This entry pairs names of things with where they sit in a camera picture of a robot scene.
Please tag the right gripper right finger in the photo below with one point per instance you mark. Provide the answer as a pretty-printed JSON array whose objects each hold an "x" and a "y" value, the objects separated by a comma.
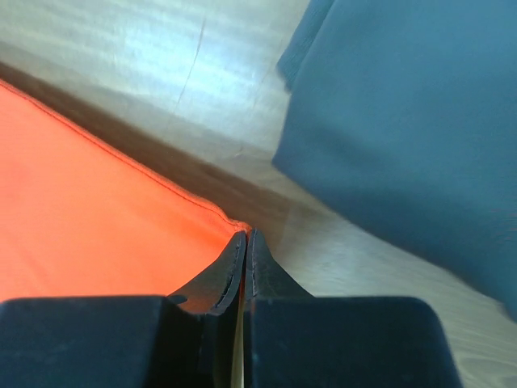
[{"x": 294, "y": 339}]

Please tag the dark grey folded t shirt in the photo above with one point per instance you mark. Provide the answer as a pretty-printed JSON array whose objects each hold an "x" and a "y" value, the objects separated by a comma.
[{"x": 402, "y": 118}]

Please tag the orange t shirt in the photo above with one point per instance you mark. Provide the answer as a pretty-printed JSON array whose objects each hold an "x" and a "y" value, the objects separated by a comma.
[{"x": 80, "y": 218}]

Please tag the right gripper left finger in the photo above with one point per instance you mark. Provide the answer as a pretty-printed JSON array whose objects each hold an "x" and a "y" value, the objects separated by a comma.
[{"x": 185, "y": 339}]

